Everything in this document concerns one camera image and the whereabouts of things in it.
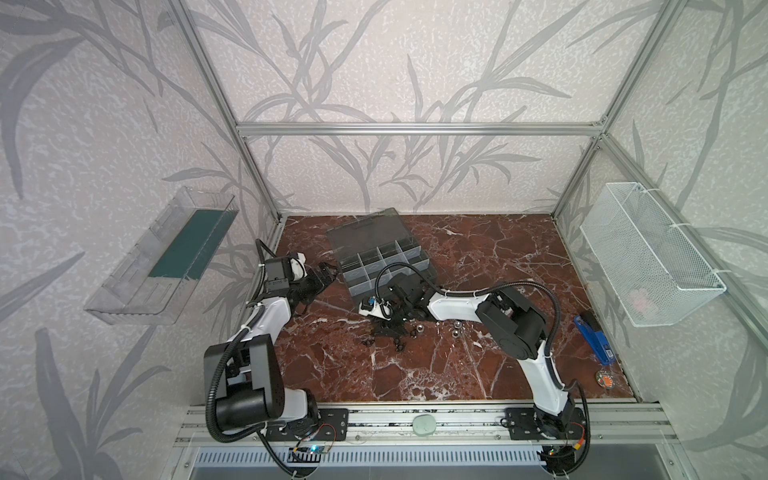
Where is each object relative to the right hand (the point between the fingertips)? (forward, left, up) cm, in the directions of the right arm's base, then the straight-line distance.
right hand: (373, 316), depth 92 cm
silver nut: (-3, -26, 0) cm, 26 cm away
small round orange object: (-18, -65, -1) cm, 67 cm away
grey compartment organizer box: (+27, +5, +1) cm, 28 cm away
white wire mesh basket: (-6, -63, +33) cm, 71 cm away
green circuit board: (-35, +14, -3) cm, 38 cm away
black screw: (-9, -8, -1) cm, 13 cm away
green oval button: (-29, -15, +2) cm, 33 cm away
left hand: (+10, +11, +12) cm, 20 cm away
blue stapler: (-6, -65, +2) cm, 65 cm away
